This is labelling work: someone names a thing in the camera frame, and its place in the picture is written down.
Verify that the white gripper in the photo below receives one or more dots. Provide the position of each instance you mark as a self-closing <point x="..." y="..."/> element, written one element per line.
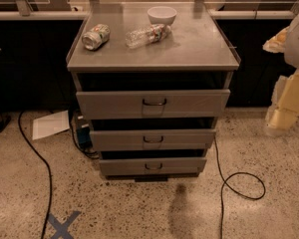
<point x="298" y="45"/>

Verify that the grey top drawer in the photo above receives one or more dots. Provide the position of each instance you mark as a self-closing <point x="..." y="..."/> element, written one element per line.
<point x="152" y="104"/>

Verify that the grey drawer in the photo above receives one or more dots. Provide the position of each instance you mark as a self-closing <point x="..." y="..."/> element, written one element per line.
<point x="142" y="166"/>
<point x="152" y="139"/>
<point x="152" y="104"/>

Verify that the grey metal drawer cabinet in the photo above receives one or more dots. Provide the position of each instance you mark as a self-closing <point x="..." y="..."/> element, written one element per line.
<point x="194" y="56"/>

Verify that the grey bottom drawer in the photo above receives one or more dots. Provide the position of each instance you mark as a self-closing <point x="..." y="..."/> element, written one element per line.
<point x="142" y="166"/>

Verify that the grey middle drawer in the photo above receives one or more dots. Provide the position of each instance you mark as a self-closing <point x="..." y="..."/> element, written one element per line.
<point x="152" y="139"/>

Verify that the white bowl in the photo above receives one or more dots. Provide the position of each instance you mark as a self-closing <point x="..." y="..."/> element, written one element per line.
<point x="162" y="15"/>

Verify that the clear plastic bottle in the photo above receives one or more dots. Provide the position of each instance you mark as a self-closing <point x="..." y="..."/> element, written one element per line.
<point x="147" y="35"/>

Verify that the crushed soda can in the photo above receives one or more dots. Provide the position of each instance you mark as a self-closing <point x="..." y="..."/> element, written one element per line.
<point x="96" y="37"/>

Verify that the blue power box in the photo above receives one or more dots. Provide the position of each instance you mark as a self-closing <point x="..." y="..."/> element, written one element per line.
<point x="83" y="132"/>

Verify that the white paper sheet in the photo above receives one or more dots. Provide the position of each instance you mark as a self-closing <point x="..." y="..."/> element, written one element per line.
<point x="51" y="124"/>

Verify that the blue tape cross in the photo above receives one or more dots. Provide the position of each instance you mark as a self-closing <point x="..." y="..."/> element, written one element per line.
<point x="61" y="229"/>

